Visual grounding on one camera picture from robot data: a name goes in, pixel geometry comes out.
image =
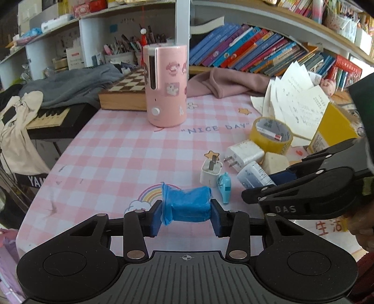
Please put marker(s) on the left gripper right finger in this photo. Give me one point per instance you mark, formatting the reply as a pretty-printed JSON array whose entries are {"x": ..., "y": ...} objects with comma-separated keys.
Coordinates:
[{"x": 238, "y": 227}]

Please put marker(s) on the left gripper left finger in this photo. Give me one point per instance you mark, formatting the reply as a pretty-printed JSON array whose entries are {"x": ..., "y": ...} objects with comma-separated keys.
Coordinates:
[{"x": 134, "y": 227}]

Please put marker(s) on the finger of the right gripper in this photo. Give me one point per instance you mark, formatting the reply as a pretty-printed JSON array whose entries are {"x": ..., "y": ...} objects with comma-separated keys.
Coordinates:
[
  {"x": 348, "y": 153},
  {"x": 318, "y": 185}
]

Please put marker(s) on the blue block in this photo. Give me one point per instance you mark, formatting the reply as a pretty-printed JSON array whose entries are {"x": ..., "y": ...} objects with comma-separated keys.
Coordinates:
[{"x": 191, "y": 205}]

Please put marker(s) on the white blue-print bottle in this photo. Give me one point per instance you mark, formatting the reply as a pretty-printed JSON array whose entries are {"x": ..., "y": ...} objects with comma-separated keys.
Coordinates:
[{"x": 253, "y": 176}]

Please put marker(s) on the right hand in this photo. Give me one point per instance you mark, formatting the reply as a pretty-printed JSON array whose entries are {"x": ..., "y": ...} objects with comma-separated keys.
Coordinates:
[{"x": 360, "y": 225}]

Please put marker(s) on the cream eraser block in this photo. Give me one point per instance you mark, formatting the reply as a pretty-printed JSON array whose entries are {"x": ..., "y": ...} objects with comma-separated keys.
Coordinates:
[{"x": 274, "y": 163}]

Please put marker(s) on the yellow cardboard box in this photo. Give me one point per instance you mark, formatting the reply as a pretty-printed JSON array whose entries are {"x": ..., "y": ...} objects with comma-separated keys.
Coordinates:
[{"x": 337, "y": 125}]

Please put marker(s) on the light blue whistle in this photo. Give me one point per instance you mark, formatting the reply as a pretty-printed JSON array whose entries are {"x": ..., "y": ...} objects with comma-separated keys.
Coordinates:
[{"x": 224, "y": 187}]

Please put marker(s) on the yellow tape roll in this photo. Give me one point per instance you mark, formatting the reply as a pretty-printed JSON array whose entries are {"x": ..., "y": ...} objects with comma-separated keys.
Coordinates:
[{"x": 271, "y": 145}]

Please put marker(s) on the small white charger plug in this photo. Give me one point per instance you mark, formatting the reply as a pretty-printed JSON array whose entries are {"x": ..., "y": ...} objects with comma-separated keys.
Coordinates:
[{"x": 210, "y": 172}]

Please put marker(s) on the stack of printed papers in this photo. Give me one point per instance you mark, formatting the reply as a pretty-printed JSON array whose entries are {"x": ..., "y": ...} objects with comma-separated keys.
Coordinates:
[{"x": 296, "y": 101}]

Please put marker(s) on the large white charger plug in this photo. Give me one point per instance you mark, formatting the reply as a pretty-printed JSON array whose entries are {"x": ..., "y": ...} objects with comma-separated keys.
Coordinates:
[{"x": 239, "y": 155}]

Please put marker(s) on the pink pig plush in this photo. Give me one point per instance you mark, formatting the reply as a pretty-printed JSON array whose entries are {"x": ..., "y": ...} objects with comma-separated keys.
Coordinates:
[{"x": 328, "y": 86}]

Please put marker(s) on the pink cloth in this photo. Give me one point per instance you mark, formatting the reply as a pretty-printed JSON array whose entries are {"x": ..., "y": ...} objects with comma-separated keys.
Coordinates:
[{"x": 222, "y": 83}]

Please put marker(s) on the wooden chess board box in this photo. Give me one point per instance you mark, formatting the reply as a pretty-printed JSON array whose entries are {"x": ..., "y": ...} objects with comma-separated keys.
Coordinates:
[{"x": 127, "y": 94}]

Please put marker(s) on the row of leaning books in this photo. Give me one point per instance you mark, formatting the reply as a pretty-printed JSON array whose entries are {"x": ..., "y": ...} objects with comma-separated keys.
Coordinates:
[{"x": 257, "y": 50}]

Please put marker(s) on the cream canvas bag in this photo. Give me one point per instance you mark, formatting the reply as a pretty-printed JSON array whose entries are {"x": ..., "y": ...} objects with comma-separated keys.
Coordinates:
[{"x": 18, "y": 154}]

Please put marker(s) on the grey garment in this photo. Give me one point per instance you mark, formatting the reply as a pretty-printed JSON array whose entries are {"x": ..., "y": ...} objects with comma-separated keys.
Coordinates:
[{"x": 74, "y": 87}]

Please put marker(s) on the pink cylindrical humidifier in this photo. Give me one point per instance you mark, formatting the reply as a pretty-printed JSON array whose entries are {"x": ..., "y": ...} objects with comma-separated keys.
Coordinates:
[{"x": 166, "y": 77}]

